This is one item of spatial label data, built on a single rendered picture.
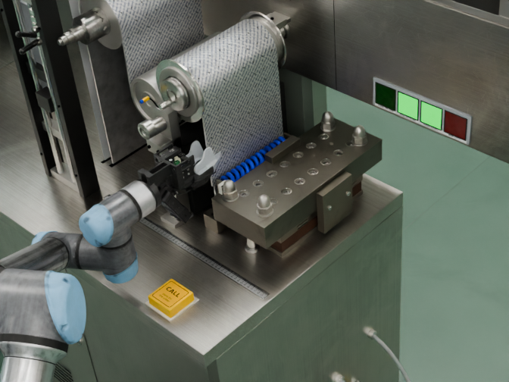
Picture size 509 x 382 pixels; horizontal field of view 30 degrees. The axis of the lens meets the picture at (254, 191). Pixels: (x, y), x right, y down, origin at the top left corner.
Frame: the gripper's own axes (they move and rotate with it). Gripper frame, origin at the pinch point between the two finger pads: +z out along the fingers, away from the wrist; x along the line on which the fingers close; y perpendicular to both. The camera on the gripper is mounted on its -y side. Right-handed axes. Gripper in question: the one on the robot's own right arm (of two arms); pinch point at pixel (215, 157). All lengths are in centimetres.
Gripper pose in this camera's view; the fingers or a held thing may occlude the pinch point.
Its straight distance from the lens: 210.2
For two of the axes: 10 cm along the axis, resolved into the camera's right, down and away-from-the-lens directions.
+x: -7.2, -3.9, 5.8
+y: -0.8, -7.8, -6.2
